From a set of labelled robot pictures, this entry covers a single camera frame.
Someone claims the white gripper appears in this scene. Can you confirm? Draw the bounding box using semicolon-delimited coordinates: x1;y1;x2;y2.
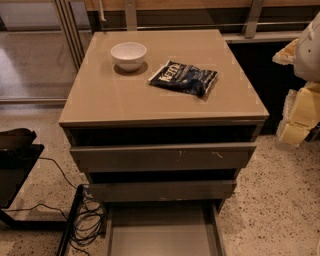
272;39;320;146

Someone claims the blue chip bag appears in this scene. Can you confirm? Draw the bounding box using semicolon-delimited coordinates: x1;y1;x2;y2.
148;60;218;97

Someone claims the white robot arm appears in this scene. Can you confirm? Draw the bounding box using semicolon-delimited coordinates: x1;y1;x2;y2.
272;13;320;147

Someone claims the grey middle drawer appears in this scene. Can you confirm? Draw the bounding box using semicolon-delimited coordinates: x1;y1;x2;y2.
89;180;237;202

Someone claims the grey top drawer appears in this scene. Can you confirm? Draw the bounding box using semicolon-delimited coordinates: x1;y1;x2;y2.
70;142;256;173

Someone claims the beige drawer cabinet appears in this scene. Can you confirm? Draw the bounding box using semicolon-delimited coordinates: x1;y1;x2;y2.
58;29;270;214

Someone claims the grey open bottom drawer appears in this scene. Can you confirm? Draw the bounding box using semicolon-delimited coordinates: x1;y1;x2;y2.
104;202;226;256

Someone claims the black bag on table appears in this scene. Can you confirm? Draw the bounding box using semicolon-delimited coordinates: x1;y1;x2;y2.
0;128;36;158

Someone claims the white ceramic bowl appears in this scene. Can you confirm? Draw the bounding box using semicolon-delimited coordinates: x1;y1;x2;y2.
110;42;147;72

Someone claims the black side table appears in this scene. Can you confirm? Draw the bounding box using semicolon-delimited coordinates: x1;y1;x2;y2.
0;144;84;256

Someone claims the metal railing frame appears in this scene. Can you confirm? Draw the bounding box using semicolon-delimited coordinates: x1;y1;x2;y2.
51;0;320;67

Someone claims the black cable bundle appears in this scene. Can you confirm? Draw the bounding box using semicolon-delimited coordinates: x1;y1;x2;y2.
69;185;107;256

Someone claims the black floor cable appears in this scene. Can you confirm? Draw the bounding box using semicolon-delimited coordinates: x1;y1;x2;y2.
3;157;78;221

